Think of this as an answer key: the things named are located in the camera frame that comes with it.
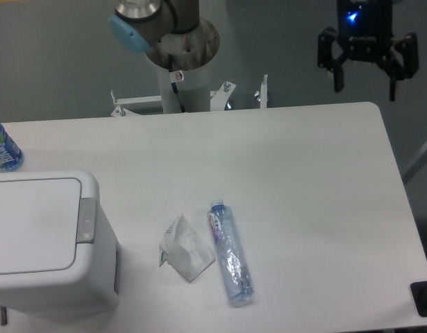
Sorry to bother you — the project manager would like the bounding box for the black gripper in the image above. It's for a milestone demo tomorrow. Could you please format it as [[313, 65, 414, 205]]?
[[317, 1, 419, 101]]

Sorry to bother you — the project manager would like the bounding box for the white push-button trash can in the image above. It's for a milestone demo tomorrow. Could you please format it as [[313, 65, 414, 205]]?
[[0, 171, 121, 317]]

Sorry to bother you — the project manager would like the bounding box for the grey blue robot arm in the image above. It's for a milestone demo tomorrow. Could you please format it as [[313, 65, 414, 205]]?
[[108, 1, 419, 100]]

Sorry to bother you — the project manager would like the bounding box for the black clamp at table edge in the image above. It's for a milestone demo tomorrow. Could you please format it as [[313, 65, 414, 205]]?
[[410, 281, 427, 318]]

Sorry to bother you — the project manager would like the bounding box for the crushed clear plastic bottle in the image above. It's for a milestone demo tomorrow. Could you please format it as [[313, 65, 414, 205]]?
[[207, 199, 254, 307]]

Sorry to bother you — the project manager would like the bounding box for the crumpled white paper wrapper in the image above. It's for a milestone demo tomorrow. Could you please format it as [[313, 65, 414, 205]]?
[[158, 214, 215, 283]]

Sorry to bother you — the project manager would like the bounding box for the blue labelled drink bottle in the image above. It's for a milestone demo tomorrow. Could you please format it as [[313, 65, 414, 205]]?
[[0, 123, 24, 171]]

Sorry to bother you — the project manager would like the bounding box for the white frame at right edge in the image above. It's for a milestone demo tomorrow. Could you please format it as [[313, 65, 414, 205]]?
[[401, 140, 427, 184]]

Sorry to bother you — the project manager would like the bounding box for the white metal base frame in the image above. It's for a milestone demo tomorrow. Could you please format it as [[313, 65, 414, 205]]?
[[110, 74, 270, 117]]

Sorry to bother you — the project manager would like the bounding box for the dark bracket under trash can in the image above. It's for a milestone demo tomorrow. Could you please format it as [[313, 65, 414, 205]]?
[[0, 305, 8, 326]]

